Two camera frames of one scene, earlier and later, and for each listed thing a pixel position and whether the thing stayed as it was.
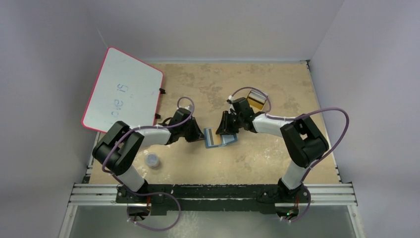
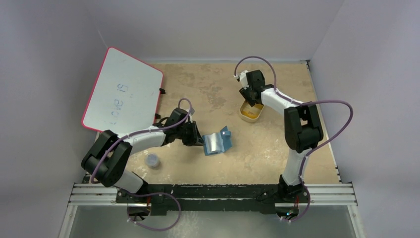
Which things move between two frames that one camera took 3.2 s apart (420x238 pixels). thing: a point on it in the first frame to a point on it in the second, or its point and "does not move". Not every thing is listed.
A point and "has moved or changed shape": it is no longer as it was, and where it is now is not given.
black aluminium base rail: x=215 y=198 does not move
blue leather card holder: x=213 y=140 has moved or changed shape
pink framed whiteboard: x=128 y=90 does not move
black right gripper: x=228 y=122 to x=250 y=94
